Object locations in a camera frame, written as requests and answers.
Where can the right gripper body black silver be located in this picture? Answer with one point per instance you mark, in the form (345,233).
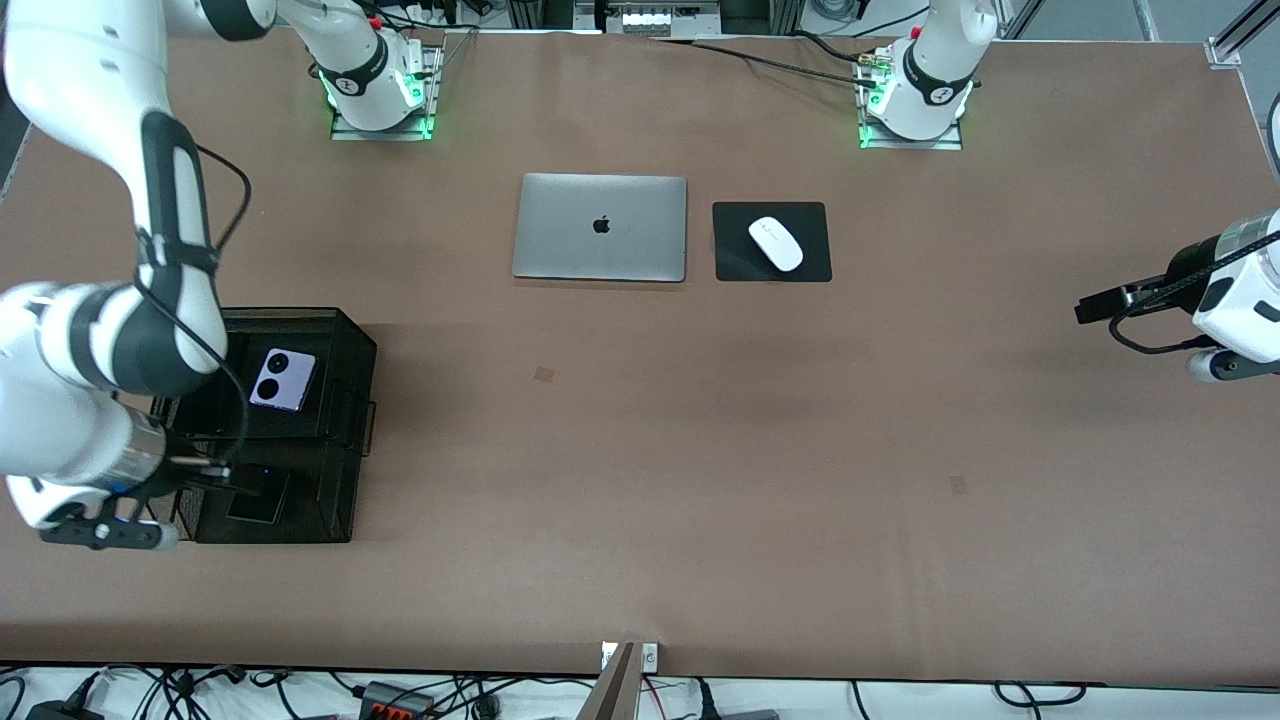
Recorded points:
(166,483)

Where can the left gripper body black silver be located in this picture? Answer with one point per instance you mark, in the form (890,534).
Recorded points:
(1186,268)

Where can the black flip phone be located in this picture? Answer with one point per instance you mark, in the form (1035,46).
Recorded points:
(262,508)

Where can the lavender flip phone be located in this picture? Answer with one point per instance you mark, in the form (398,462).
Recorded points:
(283,380)

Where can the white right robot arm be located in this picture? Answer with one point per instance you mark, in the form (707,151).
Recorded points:
(90,90)

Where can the black mesh two-tier tray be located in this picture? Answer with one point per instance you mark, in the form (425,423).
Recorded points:
(320,480)

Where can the aluminium corner profile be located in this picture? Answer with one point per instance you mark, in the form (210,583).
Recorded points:
(1225,50)

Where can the black orange power strip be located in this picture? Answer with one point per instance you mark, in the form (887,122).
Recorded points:
(398,700)

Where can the black power adapter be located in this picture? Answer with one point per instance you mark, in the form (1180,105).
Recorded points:
(60,712)

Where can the white computer mouse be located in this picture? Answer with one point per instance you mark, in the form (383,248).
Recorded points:
(776,244)

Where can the black mouse pad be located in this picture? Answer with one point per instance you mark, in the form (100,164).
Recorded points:
(730,260)

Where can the silver closed laptop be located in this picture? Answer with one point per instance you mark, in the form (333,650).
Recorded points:
(600,240)

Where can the black floor plug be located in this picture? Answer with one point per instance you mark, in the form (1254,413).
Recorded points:
(706,700)

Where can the white power strip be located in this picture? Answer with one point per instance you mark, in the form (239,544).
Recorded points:
(655,18)

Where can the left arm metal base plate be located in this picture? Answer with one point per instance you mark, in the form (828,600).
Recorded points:
(935,144)

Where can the small white bracket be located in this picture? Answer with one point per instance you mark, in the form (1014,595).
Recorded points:
(650,656)
(609,655)

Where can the grey slanted post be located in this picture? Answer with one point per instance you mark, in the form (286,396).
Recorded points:
(610,690)

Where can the aluminium frame post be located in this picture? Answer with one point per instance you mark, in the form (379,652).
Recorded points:
(790,15)
(520,12)

